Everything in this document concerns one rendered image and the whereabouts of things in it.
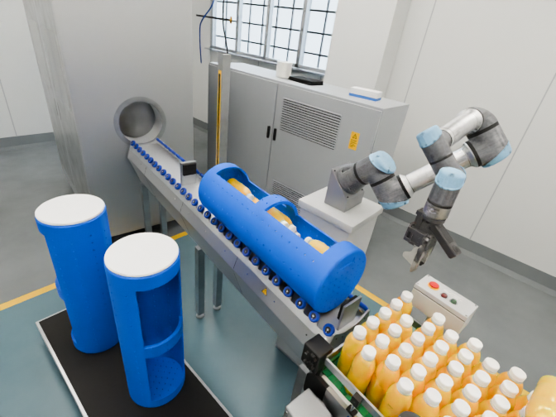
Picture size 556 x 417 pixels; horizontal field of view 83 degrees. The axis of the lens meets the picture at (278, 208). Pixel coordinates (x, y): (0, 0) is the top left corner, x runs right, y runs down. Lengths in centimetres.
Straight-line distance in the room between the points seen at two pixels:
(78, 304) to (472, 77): 360
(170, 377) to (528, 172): 337
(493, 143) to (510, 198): 235
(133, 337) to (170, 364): 58
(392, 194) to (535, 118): 235
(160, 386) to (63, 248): 88
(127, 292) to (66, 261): 50
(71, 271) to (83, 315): 30
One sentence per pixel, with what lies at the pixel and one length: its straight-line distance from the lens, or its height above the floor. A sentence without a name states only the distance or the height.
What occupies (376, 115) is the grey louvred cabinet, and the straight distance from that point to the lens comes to 263.
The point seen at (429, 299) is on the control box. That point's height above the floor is 107.
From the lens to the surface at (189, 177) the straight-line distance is 213.
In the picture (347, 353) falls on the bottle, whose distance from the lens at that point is 114.
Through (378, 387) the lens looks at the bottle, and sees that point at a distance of 113.
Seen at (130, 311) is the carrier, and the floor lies 85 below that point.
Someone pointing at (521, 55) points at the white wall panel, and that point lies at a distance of 366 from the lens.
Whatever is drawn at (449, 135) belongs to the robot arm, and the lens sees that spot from 120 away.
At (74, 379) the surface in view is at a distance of 218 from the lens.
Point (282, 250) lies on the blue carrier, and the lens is 121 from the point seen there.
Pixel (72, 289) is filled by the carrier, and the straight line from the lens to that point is 189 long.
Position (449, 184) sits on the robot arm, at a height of 155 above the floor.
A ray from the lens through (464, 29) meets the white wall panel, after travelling 376.
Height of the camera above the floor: 189
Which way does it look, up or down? 30 degrees down
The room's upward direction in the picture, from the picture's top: 8 degrees clockwise
